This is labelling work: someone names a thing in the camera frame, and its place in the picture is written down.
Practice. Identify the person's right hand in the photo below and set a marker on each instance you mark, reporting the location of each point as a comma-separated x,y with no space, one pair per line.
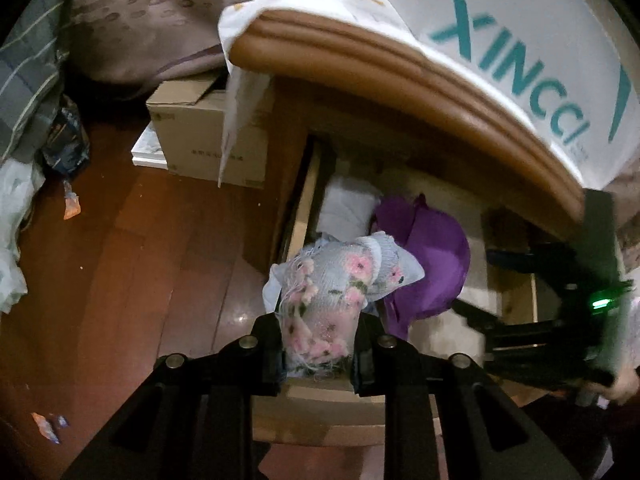
625,385

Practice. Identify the floral grey sock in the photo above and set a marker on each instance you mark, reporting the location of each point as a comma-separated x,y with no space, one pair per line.
330,285

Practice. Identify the white sheer dotted fabric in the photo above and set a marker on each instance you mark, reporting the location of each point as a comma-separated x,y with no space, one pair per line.
12,260

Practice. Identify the brown cardboard box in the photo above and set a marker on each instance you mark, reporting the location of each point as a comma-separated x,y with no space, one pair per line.
200,135

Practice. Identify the purple garment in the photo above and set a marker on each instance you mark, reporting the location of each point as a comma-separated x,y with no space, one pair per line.
435,255

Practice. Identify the dark blue snack packet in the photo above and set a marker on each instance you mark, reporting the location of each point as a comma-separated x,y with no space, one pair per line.
65,145

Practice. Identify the white garment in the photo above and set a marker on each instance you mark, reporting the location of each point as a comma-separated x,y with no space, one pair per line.
350,205

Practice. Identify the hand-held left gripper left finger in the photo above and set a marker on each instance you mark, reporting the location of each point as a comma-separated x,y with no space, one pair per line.
270,355

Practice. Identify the small crumpled wrapper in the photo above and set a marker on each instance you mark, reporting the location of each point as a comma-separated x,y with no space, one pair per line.
45,425

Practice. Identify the leaf patterned bed sheet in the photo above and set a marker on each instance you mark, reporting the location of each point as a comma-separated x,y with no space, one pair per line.
150,25

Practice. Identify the wooden nightstand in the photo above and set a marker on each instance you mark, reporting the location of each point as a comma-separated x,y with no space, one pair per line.
400,60

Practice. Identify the orange wrapper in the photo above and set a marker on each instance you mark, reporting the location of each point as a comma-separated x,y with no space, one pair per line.
71,205

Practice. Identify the grey plaid cloth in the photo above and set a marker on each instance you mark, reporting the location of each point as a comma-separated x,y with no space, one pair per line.
30,70

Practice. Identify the flat white box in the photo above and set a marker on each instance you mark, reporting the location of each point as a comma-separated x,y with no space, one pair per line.
147,152

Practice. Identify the white cardboard box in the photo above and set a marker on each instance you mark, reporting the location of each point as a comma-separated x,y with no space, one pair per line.
525,10

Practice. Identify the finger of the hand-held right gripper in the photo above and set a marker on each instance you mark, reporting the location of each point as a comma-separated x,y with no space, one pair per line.
525,260
520,335

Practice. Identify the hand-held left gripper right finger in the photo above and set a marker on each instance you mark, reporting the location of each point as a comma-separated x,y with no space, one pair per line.
364,360

